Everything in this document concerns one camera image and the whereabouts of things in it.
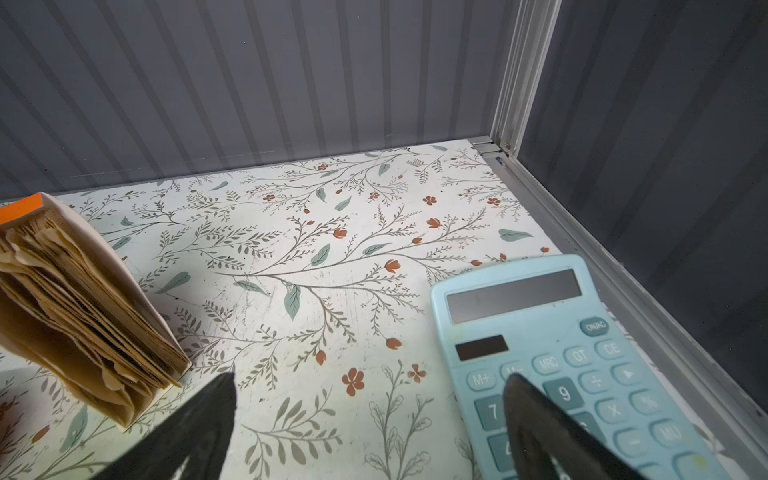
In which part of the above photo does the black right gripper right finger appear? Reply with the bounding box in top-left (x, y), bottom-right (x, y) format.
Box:
top-left (502, 374), bottom-right (642, 479)

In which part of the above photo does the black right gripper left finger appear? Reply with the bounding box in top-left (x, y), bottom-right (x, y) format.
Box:
top-left (94, 372), bottom-right (237, 479)

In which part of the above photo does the orange coffee filter box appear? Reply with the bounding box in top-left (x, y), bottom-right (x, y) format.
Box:
top-left (1, 192), bottom-right (191, 428)

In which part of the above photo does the light blue calculator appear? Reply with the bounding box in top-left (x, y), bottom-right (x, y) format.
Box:
top-left (431, 255), bottom-right (726, 479)

